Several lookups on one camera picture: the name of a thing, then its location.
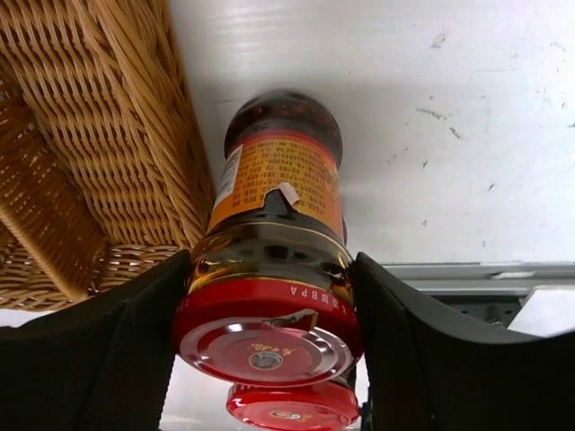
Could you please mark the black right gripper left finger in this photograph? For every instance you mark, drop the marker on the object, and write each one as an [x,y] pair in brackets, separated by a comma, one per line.
[102,364]

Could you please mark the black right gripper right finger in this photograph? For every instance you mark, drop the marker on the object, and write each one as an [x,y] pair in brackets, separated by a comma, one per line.
[431,367]

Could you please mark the brown wicker divided tray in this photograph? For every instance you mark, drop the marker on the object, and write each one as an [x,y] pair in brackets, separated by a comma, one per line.
[103,169]

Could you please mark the red-lid sauce jar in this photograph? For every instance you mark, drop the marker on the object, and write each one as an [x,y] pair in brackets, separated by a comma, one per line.
[270,301]
[322,406]

